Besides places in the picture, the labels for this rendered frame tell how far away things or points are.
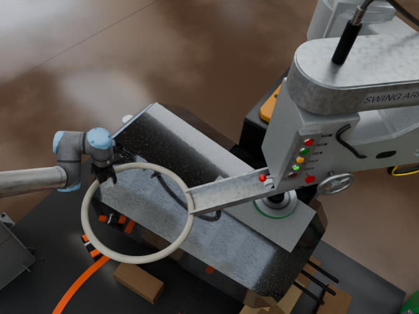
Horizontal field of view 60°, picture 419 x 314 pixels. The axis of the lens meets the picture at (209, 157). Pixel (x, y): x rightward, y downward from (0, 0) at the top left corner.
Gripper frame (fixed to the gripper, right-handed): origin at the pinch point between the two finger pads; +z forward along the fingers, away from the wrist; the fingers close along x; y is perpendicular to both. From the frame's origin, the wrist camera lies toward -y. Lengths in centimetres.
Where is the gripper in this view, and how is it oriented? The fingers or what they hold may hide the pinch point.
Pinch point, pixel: (110, 180)
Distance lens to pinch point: 181.2
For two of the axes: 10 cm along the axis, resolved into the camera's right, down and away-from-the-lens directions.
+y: -7.4, 4.8, -4.7
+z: -1.5, 5.7, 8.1
